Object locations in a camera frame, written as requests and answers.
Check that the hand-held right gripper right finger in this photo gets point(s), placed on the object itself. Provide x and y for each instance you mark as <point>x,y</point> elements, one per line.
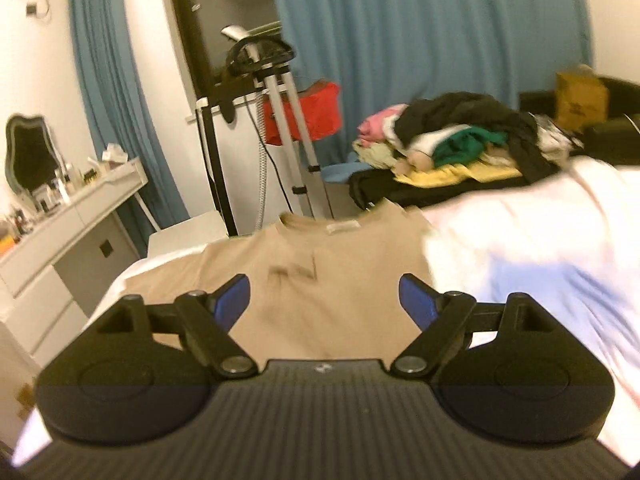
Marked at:
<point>415,300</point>

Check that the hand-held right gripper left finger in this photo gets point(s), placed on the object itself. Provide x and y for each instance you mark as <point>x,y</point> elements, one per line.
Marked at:
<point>232,300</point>

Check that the beige t-shirt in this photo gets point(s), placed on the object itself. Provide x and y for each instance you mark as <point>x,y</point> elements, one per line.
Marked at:
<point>325,270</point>

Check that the pile of mixed clothes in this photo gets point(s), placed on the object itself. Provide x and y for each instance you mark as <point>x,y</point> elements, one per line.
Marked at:
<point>460,135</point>

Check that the black bench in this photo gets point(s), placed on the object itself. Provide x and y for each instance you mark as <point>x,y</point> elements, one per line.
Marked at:
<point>400,192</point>

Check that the pastel tie-dye duvet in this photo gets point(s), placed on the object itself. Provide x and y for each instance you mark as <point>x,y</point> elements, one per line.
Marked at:
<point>525,240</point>

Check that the blue cloth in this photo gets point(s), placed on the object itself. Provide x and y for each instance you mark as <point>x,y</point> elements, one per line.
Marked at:
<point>337,172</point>

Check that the white vanity desk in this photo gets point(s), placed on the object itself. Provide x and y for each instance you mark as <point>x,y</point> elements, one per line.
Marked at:
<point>60,240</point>

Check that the garment steamer on stand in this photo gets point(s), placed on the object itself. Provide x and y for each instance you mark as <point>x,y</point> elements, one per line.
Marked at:
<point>295,125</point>

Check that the tissue box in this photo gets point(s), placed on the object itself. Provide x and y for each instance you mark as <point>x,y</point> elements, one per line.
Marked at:
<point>114,155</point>

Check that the group of cosmetic bottles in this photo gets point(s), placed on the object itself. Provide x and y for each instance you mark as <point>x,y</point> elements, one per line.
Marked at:
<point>55,190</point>

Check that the red cloth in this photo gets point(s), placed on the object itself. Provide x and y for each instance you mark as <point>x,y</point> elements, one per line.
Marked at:
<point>320,110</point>

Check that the narrow blue curtain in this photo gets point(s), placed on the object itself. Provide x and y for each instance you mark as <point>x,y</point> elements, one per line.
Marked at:
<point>110,110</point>

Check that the orange box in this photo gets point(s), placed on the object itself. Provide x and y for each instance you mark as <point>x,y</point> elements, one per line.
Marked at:
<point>6,246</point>

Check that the wavy black-framed mirror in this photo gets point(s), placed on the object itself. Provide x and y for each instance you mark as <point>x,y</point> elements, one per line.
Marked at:
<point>30,155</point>

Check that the black sofa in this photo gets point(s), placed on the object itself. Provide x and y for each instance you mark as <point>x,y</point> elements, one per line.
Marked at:
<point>610,135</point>

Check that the yellow paper bag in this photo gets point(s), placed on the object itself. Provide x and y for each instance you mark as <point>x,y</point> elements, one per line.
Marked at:
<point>580,95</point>

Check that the wide blue curtain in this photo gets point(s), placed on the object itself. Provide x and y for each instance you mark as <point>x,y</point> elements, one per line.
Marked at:
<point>425,25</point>

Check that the dark window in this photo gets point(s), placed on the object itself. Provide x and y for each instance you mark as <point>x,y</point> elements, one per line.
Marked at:
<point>225,10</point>

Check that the black wall socket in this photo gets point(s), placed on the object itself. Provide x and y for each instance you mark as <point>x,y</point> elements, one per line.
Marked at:
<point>32,10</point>

